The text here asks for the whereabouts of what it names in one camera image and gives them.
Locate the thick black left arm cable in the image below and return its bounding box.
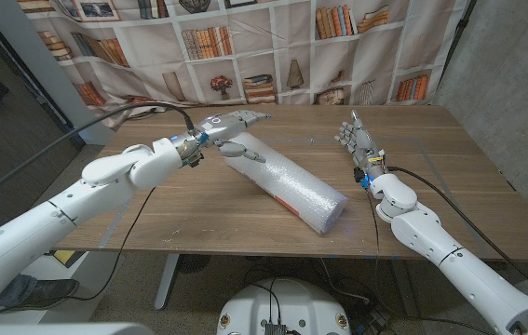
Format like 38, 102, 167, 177
0, 100, 196, 208

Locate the clear bubble wrap roll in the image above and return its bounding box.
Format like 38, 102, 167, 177
223, 131, 348, 235

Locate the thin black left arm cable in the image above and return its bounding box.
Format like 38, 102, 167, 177
0, 185, 157, 321

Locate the black torso cable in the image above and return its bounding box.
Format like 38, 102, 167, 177
250, 277, 283, 324

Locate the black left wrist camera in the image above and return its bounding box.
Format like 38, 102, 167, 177
182, 152, 205, 168

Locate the white floor board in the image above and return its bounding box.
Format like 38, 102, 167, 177
0, 249, 126, 326

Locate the small yellow object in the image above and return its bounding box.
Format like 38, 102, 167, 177
52, 249, 77, 267

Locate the white round robot torso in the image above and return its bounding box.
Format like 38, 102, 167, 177
215, 277, 351, 335

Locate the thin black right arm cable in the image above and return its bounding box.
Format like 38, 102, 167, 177
364, 186, 495, 335

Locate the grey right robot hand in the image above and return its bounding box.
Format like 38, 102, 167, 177
334, 109, 387, 181

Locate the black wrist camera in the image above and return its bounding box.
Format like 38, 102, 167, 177
354, 167, 372, 190
182, 152, 205, 168

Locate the dark person shoe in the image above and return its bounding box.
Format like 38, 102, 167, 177
20, 278, 81, 311

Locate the person leg in blue jeans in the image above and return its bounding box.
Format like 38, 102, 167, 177
0, 274, 40, 308

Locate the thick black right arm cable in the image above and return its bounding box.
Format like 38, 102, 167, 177
386, 166, 528, 308

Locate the black backdrop stand pole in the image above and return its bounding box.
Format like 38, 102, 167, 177
440, 0, 478, 89

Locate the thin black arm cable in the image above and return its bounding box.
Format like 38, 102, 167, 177
364, 186, 495, 335
0, 185, 157, 321

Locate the white table leg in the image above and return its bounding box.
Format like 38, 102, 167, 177
154, 253, 181, 312

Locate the grey power strip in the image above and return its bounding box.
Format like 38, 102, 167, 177
355, 307, 391, 335

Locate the grey table leg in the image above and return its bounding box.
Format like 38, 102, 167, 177
391, 259, 421, 321

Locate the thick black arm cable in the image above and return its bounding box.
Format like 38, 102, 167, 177
386, 166, 528, 308
0, 100, 196, 208

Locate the black round floor object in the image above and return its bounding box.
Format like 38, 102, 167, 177
177, 254, 211, 274

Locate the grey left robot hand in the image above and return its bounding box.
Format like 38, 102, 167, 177
177, 110, 273, 168

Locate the white floor cable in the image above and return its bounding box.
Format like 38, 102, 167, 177
320, 258, 371, 306

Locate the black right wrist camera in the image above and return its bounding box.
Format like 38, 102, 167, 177
354, 167, 372, 190

